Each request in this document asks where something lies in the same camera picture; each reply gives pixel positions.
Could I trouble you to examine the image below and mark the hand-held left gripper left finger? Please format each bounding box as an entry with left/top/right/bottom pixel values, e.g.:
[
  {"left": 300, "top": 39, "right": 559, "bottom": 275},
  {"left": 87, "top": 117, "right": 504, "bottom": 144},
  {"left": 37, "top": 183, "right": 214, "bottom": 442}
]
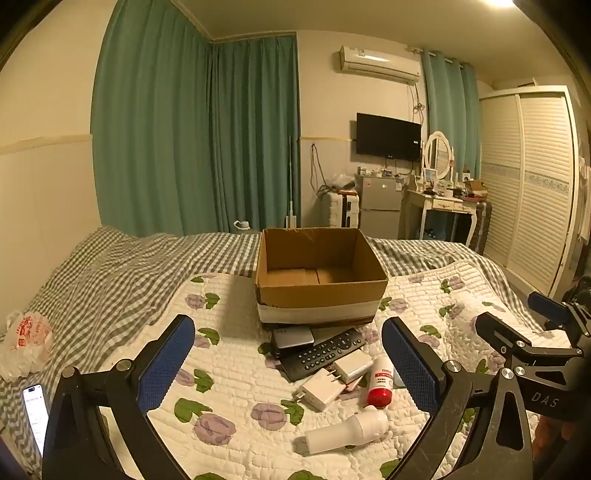
[{"left": 41, "top": 315, "right": 197, "bottom": 480}]

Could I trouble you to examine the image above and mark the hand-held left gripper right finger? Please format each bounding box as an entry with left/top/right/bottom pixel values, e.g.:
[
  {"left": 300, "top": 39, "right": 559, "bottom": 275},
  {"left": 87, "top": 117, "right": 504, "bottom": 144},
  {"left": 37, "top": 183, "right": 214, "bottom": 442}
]
[{"left": 381, "top": 316, "right": 548, "bottom": 480}]

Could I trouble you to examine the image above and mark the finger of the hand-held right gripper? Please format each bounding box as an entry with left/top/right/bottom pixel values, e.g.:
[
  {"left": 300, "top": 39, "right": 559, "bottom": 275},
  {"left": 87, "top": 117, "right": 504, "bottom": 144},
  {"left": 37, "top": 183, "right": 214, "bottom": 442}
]
[
  {"left": 475, "top": 313, "right": 583, "bottom": 367},
  {"left": 527, "top": 292, "right": 575, "bottom": 330}
]

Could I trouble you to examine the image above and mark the white bottle red cap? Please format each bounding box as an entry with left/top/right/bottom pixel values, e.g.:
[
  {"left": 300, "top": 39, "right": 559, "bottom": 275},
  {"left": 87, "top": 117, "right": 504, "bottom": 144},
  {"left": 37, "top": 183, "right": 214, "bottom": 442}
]
[{"left": 367, "top": 356, "right": 395, "bottom": 409}]

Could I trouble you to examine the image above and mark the small white charger cube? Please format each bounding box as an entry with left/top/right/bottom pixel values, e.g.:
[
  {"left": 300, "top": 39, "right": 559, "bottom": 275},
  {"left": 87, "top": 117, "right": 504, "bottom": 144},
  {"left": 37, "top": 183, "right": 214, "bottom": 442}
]
[{"left": 332, "top": 351, "right": 374, "bottom": 381}]

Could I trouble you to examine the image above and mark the small pink item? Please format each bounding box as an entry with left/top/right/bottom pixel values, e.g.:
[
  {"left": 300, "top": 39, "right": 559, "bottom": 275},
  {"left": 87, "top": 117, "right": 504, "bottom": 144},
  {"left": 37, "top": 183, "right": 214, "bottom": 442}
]
[{"left": 339, "top": 375, "right": 368, "bottom": 401}]

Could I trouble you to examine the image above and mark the dark device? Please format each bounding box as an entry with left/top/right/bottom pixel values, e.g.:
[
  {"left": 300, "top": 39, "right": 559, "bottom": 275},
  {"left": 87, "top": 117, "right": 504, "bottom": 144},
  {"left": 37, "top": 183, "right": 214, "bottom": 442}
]
[{"left": 311, "top": 326, "right": 363, "bottom": 344}]

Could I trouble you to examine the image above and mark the black remote control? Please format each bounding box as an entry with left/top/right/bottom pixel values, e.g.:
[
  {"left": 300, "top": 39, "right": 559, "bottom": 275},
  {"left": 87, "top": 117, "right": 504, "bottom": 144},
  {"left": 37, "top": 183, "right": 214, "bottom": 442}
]
[{"left": 279, "top": 328, "right": 368, "bottom": 383}]

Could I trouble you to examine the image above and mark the large white charger plug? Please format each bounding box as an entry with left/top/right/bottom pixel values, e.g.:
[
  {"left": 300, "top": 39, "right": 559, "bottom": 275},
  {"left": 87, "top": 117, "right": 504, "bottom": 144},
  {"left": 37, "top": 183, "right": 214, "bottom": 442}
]
[{"left": 294, "top": 367, "right": 343, "bottom": 413}]

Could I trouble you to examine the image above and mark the white handheld device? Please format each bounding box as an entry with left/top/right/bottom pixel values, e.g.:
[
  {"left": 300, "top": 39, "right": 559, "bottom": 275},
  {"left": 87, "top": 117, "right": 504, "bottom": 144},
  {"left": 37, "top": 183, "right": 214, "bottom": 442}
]
[{"left": 295, "top": 406, "right": 389, "bottom": 455}]

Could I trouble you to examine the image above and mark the brown cardboard box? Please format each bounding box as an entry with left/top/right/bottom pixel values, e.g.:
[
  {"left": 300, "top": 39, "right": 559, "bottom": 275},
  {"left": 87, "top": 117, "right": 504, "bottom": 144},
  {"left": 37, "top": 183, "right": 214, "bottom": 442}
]
[{"left": 255, "top": 227, "right": 389, "bottom": 330}]

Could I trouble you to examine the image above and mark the grey power bank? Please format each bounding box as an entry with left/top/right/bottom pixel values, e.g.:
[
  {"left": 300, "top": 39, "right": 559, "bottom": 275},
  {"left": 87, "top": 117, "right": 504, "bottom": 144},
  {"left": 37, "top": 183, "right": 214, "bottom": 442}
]
[{"left": 270, "top": 325, "right": 316, "bottom": 360}]

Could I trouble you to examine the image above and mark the person's right hand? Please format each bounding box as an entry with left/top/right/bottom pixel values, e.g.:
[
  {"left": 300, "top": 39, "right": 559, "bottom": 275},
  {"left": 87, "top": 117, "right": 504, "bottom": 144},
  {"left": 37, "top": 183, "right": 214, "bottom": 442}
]
[{"left": 542, "top": 415, "right": 573, "bottom": 462}]

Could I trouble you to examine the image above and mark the white floral quilt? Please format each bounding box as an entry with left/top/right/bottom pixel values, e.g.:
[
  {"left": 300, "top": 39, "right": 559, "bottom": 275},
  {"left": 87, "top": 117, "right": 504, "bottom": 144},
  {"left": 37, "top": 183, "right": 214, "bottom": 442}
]
[{"left": 92, "top": 261, "right": 573, "bottom": 480}]

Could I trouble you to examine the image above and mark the grey checked bed sheet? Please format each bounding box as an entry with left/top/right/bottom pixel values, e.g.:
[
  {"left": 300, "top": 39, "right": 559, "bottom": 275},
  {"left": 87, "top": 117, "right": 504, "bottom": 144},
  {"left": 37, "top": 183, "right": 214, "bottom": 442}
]
[{"left": 0, "top": 225, "right": 550, "bottom": 480}]

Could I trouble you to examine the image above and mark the dark suitcase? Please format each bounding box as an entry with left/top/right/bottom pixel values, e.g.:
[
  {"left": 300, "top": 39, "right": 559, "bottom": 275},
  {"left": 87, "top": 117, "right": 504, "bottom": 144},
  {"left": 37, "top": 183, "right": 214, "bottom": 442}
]
[{"left": 471, "top": 200, "right": 494, "bottom": 257}]

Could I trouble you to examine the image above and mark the white louvred wardrobe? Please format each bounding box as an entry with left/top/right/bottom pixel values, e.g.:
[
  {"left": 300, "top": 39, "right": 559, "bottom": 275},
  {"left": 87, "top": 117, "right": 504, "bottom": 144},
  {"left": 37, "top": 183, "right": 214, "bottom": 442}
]
[{"left": 478, "top": 85, "right": 587, "bottom": 298}]

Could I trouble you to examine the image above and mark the smartphone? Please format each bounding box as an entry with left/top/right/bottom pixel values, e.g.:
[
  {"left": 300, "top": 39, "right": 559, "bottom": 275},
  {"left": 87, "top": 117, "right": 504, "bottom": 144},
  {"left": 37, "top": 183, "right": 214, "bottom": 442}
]
[{"left": 22, "top": 383, "right": 51, "bottom": 460}]

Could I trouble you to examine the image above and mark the white dressing table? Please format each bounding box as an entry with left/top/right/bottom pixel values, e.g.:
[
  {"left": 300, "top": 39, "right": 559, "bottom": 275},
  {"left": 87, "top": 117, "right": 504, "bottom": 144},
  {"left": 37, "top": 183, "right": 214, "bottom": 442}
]
[{"left": 399, "top": 187, "right": 481, "bottom": 247}]

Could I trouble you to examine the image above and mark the white plastic bag red print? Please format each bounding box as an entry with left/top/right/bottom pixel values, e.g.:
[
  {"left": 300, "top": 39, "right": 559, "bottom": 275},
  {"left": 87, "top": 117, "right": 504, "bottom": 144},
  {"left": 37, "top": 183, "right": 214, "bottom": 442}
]
[{"left": 0, "top": 310, "right": 54, "bottom": 381}]

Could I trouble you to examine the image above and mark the silver refrigerator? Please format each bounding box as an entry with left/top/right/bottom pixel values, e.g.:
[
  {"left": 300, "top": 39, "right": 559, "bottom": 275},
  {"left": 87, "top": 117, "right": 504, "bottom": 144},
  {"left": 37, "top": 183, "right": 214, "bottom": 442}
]
[{"left": 355, "top": 173, "right": 407, "bottom": 240}]

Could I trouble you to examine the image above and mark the white suitcase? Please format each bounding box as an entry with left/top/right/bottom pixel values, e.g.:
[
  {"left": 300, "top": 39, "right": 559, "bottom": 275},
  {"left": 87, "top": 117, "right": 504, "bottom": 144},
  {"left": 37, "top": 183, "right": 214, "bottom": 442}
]
[{"left": 329, "top": 191, "right": 362, "bottom": 228}]

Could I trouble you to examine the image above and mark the oval white mirror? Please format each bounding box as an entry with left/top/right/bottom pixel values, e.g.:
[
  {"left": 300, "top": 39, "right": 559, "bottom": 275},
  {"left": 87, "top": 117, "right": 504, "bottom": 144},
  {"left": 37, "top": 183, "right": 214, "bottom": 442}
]
[{"left": 422, "top": 130, "right": 455, "bottom": 182}]

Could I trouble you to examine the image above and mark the clear plastic bag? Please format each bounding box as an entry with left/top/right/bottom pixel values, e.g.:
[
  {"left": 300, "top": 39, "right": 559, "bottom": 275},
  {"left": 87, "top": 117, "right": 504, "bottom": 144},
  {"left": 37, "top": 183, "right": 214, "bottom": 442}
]
[{"left": 323, "top": 174, "right": 358, "bottom": 195}]

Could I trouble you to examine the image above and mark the white mop pole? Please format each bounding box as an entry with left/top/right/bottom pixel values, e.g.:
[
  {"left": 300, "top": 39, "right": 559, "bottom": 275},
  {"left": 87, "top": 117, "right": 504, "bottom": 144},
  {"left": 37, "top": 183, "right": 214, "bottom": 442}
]
[{"left": 285, "top": 135, "right": 298, "bottom": 229}]

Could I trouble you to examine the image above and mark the wide green curtain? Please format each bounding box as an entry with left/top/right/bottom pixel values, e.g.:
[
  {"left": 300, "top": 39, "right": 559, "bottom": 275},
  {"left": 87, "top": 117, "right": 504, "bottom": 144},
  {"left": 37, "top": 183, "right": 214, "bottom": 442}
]
[{"left": 92, "top": 0, "right": 301, "bottom": 236}]

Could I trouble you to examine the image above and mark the narrow green curtain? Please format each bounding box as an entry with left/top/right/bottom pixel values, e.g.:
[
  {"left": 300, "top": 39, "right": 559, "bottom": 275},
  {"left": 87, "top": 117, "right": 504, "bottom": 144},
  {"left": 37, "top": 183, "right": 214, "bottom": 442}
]
[{"left": 422, "top": 48, "right": 482, "bottom": 185}]

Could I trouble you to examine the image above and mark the white air conditioner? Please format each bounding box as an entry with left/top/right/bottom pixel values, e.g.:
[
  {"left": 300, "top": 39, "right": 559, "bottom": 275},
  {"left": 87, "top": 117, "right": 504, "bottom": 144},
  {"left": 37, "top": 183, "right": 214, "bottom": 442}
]
[{"left": 338, "top": 45, "right": 422, "bottom": 85}]

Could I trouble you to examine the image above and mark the black wall cable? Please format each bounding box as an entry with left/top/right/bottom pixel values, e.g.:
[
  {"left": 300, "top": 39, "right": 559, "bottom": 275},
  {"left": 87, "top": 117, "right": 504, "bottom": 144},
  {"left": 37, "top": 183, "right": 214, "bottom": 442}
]
[{"left": 309, "top": 143, "right": 329, "bottom": 200}]

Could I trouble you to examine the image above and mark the black wall television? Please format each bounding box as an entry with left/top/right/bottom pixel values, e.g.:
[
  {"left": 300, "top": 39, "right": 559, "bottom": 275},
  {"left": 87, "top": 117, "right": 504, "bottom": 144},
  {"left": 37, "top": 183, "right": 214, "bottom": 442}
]
[{"left": 355, "top": 112, "right": 423, "bottom": 163}]

